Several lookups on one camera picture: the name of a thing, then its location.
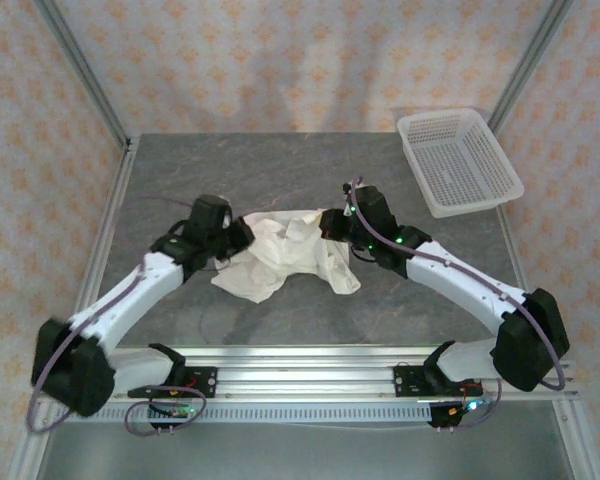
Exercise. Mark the white t-shirt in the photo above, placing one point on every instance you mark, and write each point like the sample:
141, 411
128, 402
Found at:
280, 250

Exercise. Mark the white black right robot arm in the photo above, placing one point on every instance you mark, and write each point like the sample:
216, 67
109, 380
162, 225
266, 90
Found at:
460, 285

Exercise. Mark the white perforated plastic basket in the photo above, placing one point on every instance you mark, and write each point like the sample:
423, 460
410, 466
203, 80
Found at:
460, 165

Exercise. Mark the small green-lit circuit board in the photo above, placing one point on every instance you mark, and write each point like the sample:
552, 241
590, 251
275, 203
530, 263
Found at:
175, 411
467, 407

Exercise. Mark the grey metal sheet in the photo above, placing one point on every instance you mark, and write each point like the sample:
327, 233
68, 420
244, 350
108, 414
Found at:
305, 455

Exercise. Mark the aluminium table side rail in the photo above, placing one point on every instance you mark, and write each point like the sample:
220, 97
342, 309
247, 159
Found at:
517, 265
124, 170

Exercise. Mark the aluminium mounting rail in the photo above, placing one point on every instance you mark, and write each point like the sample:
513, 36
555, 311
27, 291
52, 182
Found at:
305, 375

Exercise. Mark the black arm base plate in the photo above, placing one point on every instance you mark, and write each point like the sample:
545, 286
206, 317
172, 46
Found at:
407, 381
202, 381

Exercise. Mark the aluminium frame post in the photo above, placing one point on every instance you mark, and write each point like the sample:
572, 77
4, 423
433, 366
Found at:
87, 70
528, 60

